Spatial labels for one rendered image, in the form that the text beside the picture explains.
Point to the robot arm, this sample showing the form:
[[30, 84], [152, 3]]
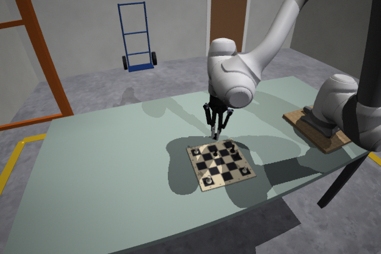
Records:
[[340, 104]]

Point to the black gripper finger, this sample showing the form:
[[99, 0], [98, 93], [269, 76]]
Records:
[[220, 120], [208, 117]]

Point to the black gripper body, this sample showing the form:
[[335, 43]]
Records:
[[218, 104]]

